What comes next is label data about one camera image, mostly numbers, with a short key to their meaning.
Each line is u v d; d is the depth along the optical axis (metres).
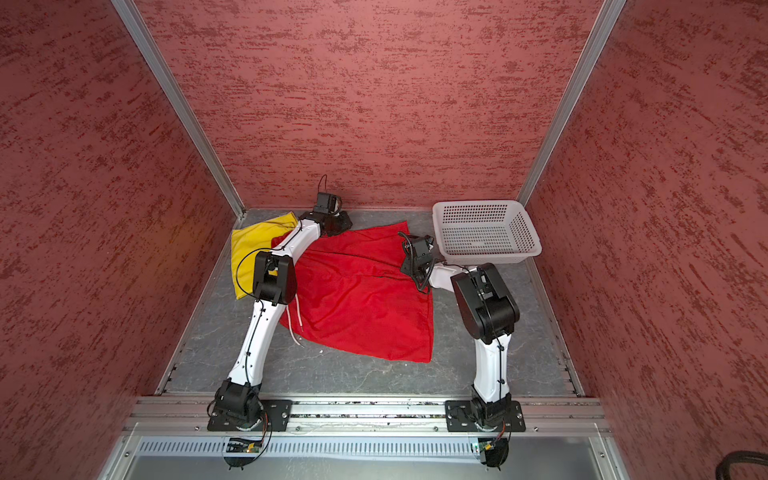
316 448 0.77
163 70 0.81
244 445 0.72
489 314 0.51
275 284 0.71
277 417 0.74
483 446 0.72
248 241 1.05
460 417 0.74
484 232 1.13
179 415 0.76
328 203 0.95
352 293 0.94
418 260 0.81
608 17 0.71
